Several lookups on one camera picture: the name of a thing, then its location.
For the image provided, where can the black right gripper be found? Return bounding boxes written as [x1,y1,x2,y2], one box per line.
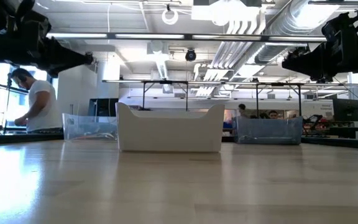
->
[282,37,358,82]

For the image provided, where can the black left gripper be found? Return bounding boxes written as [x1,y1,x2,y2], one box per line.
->
[0,32,94,78]

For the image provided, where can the black monitor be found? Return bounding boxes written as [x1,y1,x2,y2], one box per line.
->
[333,98,358,122]

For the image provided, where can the clear plastic bin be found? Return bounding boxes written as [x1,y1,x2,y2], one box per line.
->
[62,112,119,141]

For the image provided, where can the grey translucent plastic bin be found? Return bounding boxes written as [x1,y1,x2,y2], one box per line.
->
[233,116,304,146]

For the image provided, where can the overhead light bar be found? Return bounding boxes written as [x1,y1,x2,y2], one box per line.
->
[45,32,328,44]

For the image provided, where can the white plastic bin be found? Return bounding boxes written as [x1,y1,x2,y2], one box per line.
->
[116,102,226,153]

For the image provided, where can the black gantry frame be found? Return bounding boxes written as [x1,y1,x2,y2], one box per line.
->
[255,82,303,118]
[141,80,189,112]

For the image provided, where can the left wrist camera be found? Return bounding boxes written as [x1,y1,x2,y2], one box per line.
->
[17,11,52,37]

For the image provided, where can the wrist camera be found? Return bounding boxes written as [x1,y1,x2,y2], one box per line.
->
[17,11,52,37]
[321,11,358,43]

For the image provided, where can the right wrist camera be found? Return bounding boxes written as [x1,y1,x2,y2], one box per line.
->
[321,11,358,43]

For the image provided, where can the black aluminium table frame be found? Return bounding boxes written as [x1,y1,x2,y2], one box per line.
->
[0,130,358,151]

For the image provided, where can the white cable coil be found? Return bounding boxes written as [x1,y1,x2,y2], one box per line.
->
[162,7,180,26]

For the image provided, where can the black overhead camera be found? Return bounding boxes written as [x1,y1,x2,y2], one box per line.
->
[185,49,198,62]

